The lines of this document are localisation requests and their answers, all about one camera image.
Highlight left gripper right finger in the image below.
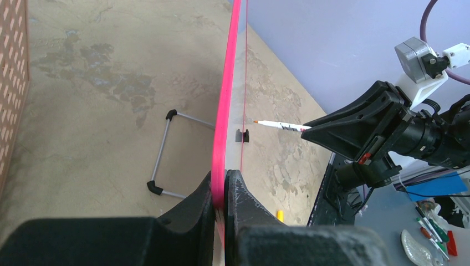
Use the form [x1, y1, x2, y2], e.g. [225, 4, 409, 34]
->
[224, 170, 391, 265]

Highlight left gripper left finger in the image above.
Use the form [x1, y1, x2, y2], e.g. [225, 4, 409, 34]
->
[1, 175, 214, 265]

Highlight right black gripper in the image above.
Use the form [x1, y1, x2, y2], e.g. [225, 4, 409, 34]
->
[301, 81, 469, 169]

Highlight yellow marker cap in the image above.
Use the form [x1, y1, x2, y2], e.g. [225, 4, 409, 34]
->
[276, 209, 284, 222]

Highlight white marker pen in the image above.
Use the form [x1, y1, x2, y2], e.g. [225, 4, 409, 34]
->
[253, 120, 311, 132]

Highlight pink framed whiteboard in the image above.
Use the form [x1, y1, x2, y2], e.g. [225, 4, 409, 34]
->
[211, 1, 248, 265]

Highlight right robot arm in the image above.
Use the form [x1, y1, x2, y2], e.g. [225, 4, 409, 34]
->
[301, 81, 469, 190]

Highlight blue box on desk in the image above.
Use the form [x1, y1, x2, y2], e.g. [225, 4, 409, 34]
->
[405, 172, 469, 201]

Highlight green markers on desk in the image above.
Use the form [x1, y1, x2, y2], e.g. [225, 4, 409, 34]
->
[415, 205, 450, 261]

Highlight clear plastic bag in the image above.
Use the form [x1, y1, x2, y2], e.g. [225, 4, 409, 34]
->
[400, 229, 434, 266]

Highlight orange plastic file organizer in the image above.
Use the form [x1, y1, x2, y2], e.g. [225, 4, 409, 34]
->
[1, 0, 30, 190]

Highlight whiteboard wire stand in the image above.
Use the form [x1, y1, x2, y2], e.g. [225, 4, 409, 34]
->
[146, 109, 215, 200]

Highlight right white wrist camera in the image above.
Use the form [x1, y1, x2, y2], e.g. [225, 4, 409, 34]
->
[395, 37, 469, 109]

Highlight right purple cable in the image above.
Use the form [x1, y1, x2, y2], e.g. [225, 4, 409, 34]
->
[420, 0, 470, 86]

